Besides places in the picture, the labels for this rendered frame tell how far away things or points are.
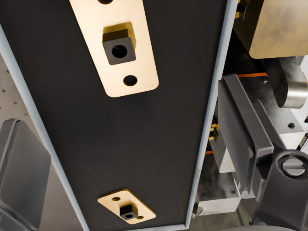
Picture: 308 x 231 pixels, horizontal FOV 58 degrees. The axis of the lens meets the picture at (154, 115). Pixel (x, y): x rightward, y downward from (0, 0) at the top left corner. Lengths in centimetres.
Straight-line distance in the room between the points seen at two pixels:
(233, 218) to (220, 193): 215
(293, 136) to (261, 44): 14
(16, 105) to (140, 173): 65
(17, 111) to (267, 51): 74
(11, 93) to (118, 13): 71
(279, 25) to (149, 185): 21
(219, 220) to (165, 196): 246
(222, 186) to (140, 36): 49
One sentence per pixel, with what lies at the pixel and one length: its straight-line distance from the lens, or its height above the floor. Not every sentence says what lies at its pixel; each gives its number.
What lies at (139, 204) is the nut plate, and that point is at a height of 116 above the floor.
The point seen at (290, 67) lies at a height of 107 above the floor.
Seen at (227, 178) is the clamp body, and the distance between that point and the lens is 64.
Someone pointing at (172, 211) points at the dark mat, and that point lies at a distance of 38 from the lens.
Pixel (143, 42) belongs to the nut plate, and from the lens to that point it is 18.
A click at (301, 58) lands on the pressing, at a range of 46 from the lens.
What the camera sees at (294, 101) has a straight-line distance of 35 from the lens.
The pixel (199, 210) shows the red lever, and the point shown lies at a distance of 62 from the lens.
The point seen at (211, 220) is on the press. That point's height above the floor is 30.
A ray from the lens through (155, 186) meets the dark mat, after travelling 32.
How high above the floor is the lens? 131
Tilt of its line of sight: 44 degrees down
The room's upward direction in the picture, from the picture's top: 171 degrees clockwise
